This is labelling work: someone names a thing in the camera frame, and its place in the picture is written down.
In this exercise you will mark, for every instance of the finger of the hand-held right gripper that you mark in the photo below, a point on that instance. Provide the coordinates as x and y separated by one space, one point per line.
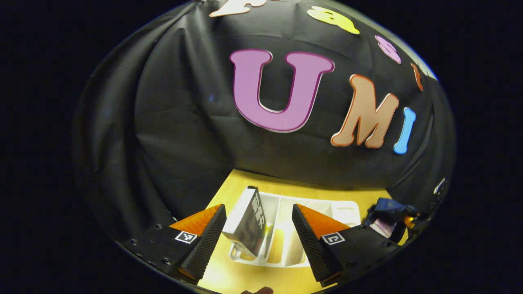
408 222

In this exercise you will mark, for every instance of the white plastic bookshelf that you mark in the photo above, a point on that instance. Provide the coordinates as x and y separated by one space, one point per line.
286 245

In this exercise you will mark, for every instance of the black backdrop cloth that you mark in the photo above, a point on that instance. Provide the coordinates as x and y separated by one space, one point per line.
184 122

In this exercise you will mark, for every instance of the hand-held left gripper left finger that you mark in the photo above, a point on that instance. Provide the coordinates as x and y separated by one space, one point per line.
206 245

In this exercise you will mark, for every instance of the pink cover book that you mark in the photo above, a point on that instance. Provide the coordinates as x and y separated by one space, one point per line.
384 228

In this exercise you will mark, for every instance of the blue schoolbag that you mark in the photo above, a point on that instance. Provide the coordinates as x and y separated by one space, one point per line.
388 206

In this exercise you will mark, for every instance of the grey cover book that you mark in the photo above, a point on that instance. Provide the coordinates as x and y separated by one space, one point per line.
247 224

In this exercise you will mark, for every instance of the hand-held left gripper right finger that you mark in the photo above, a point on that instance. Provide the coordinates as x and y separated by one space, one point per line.
312 245

